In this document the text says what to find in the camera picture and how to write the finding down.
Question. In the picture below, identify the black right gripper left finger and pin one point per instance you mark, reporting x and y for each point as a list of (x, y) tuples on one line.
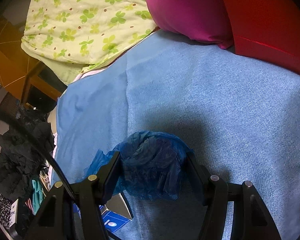
[(55, 218)]

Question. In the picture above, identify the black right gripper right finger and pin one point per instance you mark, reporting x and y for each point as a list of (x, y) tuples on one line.
[(251, 217)]

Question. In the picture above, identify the dark blue plastic bag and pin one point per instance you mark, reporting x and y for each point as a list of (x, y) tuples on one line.
[(151, 163)]

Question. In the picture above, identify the teal garment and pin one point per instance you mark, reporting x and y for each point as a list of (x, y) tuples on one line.
[(38, 194)]

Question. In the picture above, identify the blue white medicine box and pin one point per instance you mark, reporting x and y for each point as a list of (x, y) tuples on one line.
[(114, 217)]

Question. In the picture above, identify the black white patterned garment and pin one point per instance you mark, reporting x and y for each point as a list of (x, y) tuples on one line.
[(5, 212)]

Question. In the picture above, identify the black clothing pile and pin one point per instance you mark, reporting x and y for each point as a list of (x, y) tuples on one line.
[(19, 161)]

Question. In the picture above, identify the blue bed blanket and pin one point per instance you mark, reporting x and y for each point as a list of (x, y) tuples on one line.
[(241, 116)]

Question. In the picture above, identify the orange wooden nightstand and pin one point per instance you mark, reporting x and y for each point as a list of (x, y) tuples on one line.
[(29, 80)]

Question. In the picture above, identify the green clover quilt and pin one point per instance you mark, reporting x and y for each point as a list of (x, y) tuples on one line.
[(73, 37)]

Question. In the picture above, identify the red Nilrich paper bag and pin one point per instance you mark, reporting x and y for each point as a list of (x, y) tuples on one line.
[(267, 30)]

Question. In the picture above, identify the magenta pillow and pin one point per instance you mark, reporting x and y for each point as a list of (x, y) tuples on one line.
[(204, 21)]

